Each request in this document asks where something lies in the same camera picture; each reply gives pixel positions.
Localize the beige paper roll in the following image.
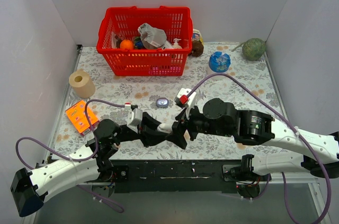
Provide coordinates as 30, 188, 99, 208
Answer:
69, 69, 96, 98

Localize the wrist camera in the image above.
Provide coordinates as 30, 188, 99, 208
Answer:
174, 88, 197, 120
124, 102, 142, 133

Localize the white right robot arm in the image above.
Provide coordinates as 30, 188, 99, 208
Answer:
157, 98, 338, 181

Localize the orange snack box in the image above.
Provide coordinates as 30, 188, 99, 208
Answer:
65, 100, 90, 136

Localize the brown jar with label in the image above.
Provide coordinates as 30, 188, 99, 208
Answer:
189, 29, 204, 57

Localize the red plastic shopping basket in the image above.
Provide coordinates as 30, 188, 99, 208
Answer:
96, 6, 193, 76

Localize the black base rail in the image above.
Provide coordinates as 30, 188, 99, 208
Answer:
91, 159, 262, 198

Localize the orange fruit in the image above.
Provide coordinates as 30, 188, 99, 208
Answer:
120, 39, 134, 50

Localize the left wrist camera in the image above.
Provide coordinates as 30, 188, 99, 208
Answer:
124, 102, 142, 133

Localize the floral table mat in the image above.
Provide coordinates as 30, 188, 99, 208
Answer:
51, 42, 291, 160

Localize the white pump bottle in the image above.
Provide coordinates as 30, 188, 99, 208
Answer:
172, 38, 182, 49

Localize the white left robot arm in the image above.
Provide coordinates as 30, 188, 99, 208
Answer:
11, 112, 172, 217

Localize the grey crumpled bag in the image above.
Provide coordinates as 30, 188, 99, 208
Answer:
138, 23, 167, 50

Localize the green melon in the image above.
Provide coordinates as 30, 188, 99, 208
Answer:
231, 38, 266, 61

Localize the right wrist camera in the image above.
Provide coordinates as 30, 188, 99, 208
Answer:
174, 88, 197, 120

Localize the purple earbud charging case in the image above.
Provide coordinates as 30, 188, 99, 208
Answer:
156, 98, 169, 108

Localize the blue lidded white jar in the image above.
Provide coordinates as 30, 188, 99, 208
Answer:
207, 51, 231, 80

